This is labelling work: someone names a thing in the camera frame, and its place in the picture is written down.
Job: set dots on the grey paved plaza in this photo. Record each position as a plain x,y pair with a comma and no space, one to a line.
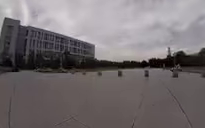
100,100

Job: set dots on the row of bollards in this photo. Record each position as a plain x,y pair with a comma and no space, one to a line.
146,73

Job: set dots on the large pale building with windows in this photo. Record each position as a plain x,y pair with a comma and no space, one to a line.
43,45

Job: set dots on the pole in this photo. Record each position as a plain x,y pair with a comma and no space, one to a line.
169,52

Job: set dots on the white vehicle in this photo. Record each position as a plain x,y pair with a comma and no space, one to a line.
176,68

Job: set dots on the row of trees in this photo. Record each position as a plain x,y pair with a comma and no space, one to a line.
190,58

